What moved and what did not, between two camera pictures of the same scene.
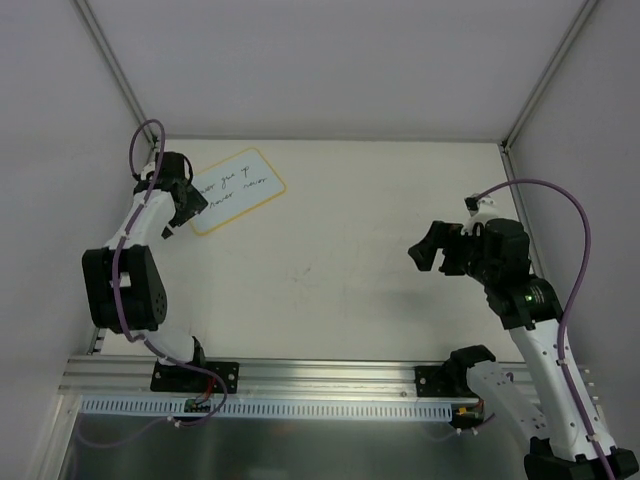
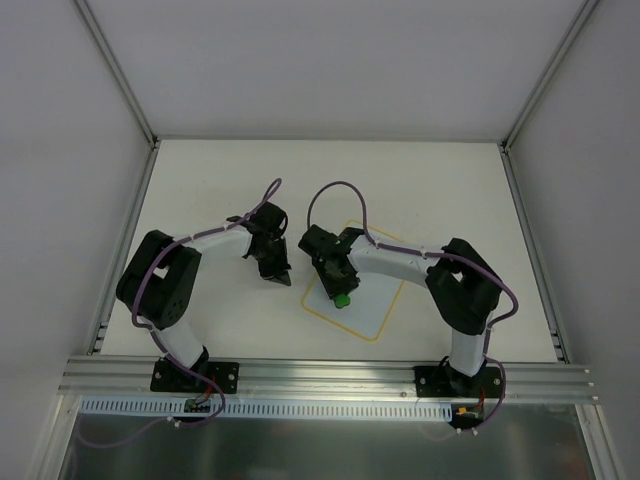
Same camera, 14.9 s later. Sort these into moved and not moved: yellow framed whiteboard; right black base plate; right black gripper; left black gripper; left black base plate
Moved: right black gripper; left black gripper; yellow framed whiteboard
Not moved: right black base plate; left black base plate
